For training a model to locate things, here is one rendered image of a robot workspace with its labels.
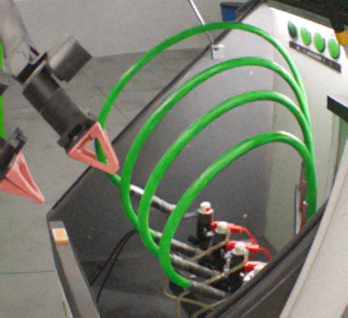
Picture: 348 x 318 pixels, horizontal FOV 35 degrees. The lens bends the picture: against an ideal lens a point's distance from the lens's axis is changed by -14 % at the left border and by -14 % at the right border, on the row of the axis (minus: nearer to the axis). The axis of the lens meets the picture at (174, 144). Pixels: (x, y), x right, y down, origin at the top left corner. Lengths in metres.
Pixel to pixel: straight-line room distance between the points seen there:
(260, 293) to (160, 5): 7.19
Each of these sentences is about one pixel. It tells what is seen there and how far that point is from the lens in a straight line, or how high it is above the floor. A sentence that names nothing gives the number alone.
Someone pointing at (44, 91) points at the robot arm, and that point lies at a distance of 0.93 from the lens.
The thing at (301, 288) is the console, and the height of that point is 1.14.
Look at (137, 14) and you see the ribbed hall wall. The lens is 7.74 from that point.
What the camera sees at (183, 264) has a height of 1.10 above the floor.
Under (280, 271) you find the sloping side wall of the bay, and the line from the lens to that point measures 0.73.
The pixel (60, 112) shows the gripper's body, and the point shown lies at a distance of 0.93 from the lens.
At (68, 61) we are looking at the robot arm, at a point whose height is 1.37.
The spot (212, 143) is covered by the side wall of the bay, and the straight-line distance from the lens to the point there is 1.36.
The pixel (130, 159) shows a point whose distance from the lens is 0.88.
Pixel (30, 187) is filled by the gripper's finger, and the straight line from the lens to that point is 0.83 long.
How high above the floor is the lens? 1.56
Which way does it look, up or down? 20 degrees down
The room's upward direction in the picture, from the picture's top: straight up
